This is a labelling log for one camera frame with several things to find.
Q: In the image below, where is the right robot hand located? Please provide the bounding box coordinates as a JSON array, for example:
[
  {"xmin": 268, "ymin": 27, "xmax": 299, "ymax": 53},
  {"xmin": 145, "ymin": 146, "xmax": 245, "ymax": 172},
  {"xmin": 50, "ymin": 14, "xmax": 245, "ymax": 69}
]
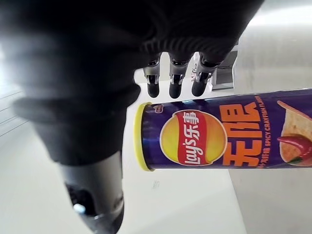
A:
[{"xmin": 0, "ymin": 0, "xmax": 266, "ymax": 234}]

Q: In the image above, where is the dark grey box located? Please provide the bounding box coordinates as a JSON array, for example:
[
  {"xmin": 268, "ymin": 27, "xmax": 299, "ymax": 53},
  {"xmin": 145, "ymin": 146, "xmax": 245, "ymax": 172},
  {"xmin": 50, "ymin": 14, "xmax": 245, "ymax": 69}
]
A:
[{"xmin": 211, "ymin": 50, "xmax": 239, "ymax": 91}]

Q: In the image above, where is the purple Lay's chips can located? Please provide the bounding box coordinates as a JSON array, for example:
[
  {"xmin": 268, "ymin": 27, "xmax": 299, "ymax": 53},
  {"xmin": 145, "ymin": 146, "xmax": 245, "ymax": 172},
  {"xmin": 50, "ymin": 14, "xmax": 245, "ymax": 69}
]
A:
[{"xmin": 135, "ymin": 88, "xmax": 312, "ymax": 172}]

